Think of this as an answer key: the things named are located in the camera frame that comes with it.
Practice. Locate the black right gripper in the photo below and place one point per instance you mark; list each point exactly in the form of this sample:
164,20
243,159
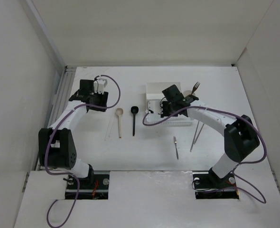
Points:
163,113

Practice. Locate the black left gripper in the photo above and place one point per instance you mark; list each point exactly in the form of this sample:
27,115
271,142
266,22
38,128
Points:
102,97

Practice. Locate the brown wooden fork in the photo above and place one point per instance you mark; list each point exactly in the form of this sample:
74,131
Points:
195,87

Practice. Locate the clear chopstick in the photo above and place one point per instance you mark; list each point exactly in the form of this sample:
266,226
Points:
109,129

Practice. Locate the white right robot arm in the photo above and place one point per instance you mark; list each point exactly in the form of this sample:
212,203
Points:
239,137

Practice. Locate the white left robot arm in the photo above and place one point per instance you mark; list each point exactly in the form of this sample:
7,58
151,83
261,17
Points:
56,144

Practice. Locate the white paper cup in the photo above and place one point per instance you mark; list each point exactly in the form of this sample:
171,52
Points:
189,96

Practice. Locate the white square box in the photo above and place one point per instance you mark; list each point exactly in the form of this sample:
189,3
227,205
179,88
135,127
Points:
154,89

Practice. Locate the white perforated basket tray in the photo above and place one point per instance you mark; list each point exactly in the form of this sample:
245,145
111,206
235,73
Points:
179,120

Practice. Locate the metal chopstick left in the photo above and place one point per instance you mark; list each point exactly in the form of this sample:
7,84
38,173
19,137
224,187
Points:
196,135

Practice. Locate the beige wooden spoon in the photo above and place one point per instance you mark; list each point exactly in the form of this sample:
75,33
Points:
119,113

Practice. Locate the small metal fork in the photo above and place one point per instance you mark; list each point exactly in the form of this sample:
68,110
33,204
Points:
176,149

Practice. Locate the black spoon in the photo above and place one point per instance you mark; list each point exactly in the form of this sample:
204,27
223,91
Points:
134,111

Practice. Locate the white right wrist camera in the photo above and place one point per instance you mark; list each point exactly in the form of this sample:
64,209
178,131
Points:
153,106

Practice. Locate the aluminium rail frame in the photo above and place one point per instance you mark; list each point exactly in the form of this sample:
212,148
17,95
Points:
64,75

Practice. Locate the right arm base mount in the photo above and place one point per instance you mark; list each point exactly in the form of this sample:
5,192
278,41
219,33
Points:
207,186

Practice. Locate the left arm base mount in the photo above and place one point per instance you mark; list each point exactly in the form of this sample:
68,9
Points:
95,189

